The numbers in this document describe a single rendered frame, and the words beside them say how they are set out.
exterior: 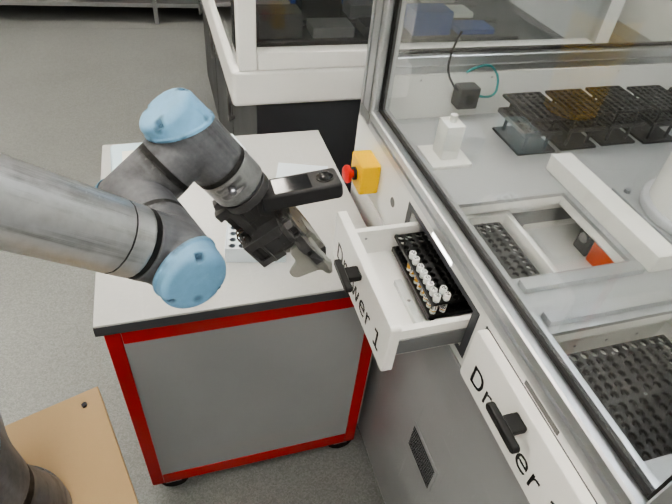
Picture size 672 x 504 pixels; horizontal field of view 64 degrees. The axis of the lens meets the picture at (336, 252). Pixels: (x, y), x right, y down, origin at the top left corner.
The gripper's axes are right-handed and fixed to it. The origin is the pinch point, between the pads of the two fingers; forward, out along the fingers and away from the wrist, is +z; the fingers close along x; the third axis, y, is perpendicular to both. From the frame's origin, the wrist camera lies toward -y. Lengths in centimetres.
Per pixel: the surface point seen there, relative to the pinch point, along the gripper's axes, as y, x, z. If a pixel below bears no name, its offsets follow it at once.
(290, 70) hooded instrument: -7, -80, 11
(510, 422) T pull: -11.5, 31.6, 13.0
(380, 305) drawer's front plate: -3.5, 9.7, 5.5
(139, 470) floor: 90, -21, 53
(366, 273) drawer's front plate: -3.6, 2.6, 5.5
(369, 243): -4.9, -11.2, 14.4
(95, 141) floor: 105, -204, 43
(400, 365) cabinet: 5.5, -2.3, 43.7
